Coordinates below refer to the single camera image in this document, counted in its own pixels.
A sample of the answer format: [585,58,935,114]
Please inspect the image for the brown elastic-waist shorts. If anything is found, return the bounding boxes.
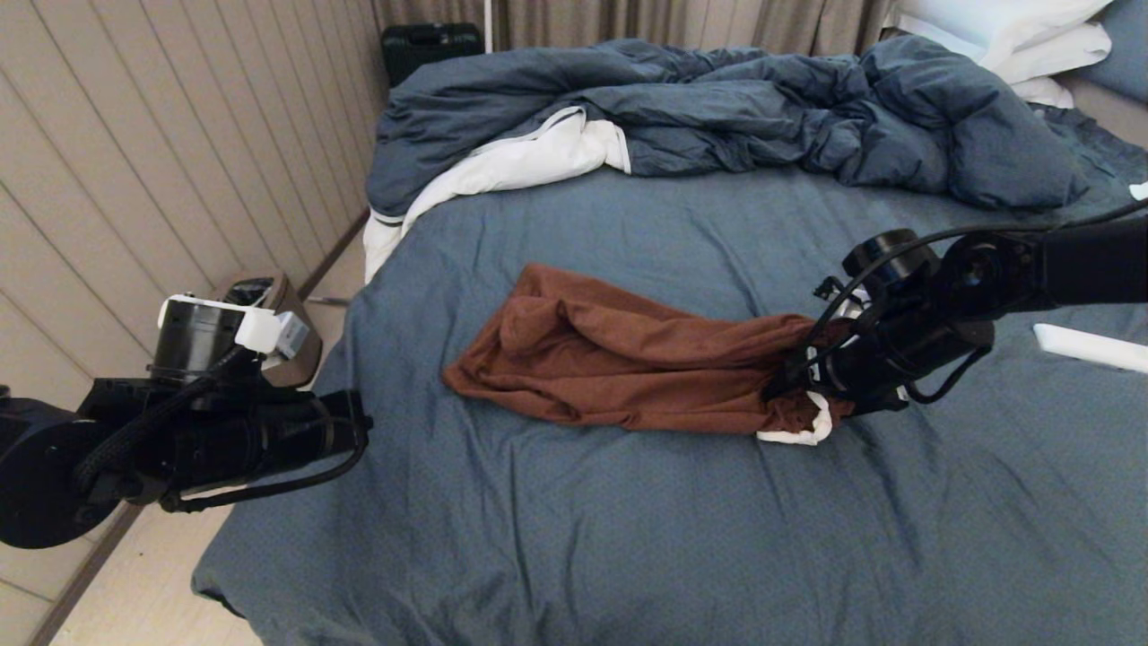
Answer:
[442,262,857,447]

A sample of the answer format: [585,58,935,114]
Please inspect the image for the brown square trash bin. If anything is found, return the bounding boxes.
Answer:
[215,274,324,388]

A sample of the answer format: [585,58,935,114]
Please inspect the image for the white flat box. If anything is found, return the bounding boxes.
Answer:
[1033,323,1148,374]

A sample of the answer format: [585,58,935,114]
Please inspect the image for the blue bed sheet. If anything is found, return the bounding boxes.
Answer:
[191,103,1148,646]

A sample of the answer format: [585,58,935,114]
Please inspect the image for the crumpled blue duvet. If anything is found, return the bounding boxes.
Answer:
[366,36,1091,218]

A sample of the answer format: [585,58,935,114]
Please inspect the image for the large white pillow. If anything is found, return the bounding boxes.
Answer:
[883,0,1120,71]

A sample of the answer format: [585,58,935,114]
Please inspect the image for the white duvet lining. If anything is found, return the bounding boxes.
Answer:
[363,106,631,284]

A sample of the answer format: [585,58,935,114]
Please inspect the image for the blue pillow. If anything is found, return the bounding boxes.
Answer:
[1076,0,1148,104]

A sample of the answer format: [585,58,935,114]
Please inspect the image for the beige curtain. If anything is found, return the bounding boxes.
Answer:
[372,0,898,55]

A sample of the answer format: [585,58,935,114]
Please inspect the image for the black suitcase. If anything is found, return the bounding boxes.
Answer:
[382,22,485,88]

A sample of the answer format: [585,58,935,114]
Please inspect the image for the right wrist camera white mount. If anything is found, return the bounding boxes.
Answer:
[812,229,943,306]

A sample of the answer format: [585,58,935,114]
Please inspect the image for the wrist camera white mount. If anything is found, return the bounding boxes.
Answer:
[812,229,943,306]
[148,293,310,382]

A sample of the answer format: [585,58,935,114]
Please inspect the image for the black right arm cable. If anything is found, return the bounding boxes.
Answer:
[789,199,1148,405]

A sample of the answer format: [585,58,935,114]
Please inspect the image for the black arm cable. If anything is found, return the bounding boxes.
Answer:
[789,199,1148,405]
[72,345,261,490]

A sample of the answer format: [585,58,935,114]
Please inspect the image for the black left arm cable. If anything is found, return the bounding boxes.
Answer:
[72,345,261,490]

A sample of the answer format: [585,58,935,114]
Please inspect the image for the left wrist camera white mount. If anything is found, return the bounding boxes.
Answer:
[148,293,310,382]

